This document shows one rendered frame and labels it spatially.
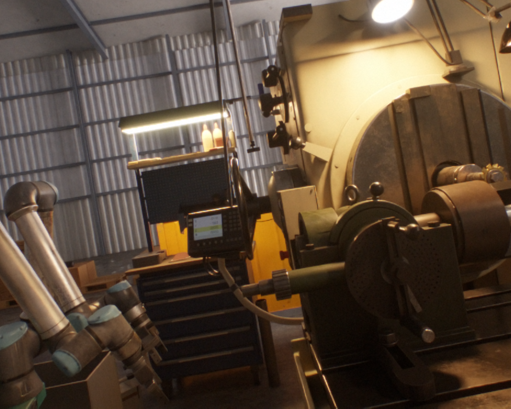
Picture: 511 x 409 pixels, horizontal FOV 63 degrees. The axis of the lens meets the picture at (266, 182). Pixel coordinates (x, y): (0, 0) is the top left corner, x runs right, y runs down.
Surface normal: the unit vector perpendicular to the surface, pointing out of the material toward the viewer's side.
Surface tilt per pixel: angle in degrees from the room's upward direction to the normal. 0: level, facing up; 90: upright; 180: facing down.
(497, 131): 90
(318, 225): 47
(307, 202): 90
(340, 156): 90
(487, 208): 66
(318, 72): 90
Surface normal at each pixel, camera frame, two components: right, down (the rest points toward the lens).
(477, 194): -0.09, -0.73
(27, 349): 0.97, -0.16
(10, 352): 0.64, -0.11
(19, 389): 0.55, -0.44
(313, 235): -0.04, -0.48
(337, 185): 0.04, -0.01
